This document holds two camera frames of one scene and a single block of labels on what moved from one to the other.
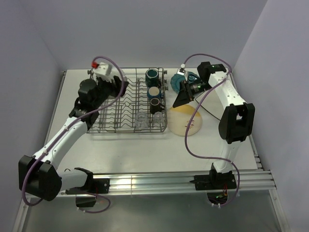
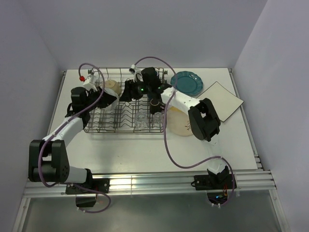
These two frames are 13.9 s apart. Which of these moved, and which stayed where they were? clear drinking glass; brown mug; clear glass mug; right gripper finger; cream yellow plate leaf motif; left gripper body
Moved: left gripper body; right gripper finger
Stayed: clear glass mug; clear drinking glass; cream yellow plate leaf motif; brown mug
